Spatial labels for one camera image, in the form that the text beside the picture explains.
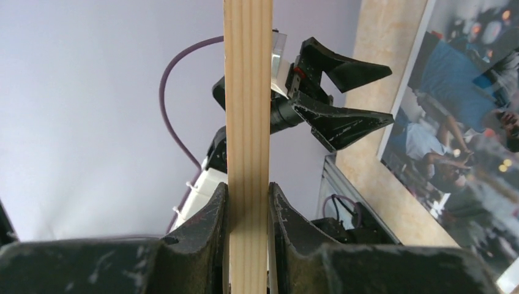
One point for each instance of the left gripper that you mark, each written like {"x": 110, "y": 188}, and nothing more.
{"x": 335, "y": 128}

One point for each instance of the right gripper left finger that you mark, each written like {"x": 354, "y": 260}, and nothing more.
{"x": 187, "y": 260}

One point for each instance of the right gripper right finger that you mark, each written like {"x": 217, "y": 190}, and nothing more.
{"x": 306, "y": 260}

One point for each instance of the wooden picture frame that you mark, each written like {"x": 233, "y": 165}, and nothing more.
{"x": 248, "y": 46}

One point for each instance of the printed photo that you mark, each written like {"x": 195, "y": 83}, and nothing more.
{"x": 454, "y": 142}

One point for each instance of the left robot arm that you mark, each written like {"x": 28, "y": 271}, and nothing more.
{"x": 213, "y": 169}

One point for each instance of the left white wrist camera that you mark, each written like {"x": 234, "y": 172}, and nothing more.
{"x": 279, "y": 66}

